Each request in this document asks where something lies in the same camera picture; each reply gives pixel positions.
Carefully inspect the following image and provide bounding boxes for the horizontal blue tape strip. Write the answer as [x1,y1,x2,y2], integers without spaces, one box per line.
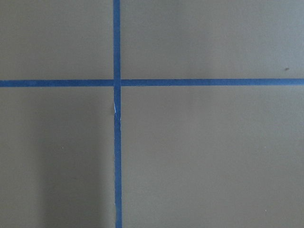
[0,78,304,87]

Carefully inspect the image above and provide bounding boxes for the vertical blue tape strip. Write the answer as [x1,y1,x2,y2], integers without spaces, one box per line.
[113,0,123,228]

